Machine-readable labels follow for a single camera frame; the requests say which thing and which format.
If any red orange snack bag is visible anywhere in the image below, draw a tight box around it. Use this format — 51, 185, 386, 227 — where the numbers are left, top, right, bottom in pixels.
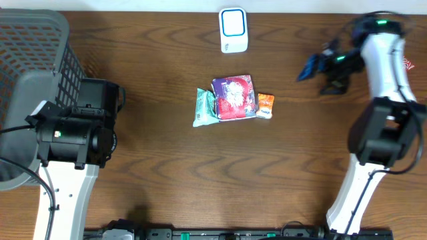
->
403, 56, 415, 71

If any purple red noodle packet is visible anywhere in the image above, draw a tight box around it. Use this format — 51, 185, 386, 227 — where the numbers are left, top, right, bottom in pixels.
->
211, 75, 257, 121

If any white barcode scanner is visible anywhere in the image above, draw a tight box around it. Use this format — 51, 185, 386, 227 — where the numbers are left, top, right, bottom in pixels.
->
218, 7, 249, 53

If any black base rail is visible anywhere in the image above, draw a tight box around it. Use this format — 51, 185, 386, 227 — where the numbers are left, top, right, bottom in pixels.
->
83, 227, 395, 240

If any teal white snack packet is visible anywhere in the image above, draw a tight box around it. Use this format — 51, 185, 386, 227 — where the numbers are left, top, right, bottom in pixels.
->
193, 89, 220, 127

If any small orange snack packet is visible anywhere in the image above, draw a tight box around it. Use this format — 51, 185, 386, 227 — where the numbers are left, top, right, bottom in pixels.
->
256, 93, 275, 119

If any dark grey plastic basket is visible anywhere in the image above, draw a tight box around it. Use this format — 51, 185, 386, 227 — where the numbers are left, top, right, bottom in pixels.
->
0, 8, 88, 191

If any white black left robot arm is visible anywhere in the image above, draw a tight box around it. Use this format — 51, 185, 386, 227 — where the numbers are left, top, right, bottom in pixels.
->
26, 79, 125, 239

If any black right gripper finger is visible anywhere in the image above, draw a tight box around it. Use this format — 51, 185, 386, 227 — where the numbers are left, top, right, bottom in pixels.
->
296, 54, 320, 81
320, 82, 348, 95

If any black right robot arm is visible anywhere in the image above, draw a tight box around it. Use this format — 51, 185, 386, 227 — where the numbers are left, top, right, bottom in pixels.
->
297, 11, 426, 239

